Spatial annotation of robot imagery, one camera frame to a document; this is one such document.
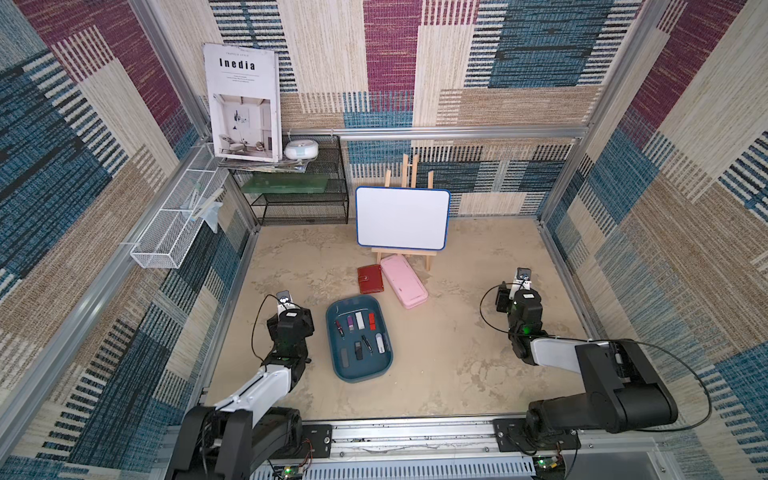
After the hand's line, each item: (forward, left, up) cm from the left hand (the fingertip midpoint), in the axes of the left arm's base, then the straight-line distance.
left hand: (289, 312), depth 88 cm
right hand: (+7, -67, +3) cm, 68 cm away
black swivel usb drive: (-7, -22, -6) cm, 24 cm away
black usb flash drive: (-9, -20, -7) cm, 23 cm away
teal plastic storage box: (-6, -20, -7) cm, 22 cm away
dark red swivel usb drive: (-2, -14, -6) cm, 16 cm away
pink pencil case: (+13, -35, -4) cm, 37 cm away
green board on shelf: (+36, +3, +19) cm, 41 cm away
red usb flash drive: (+1, -24, -6) cm, 24 cm away
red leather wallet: (+15, -23, -6) cm, 28 cm away
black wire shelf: (+47, -3, +4) cm, 47 cm away
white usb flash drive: (+1, -20, -7) cm, 21 cm away
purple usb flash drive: (0, -17, -7) cm, 19 cm away
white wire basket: (+18, +37, +12) cm, 43 cm away
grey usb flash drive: (-11, -16, -6) cm, 21 cm away
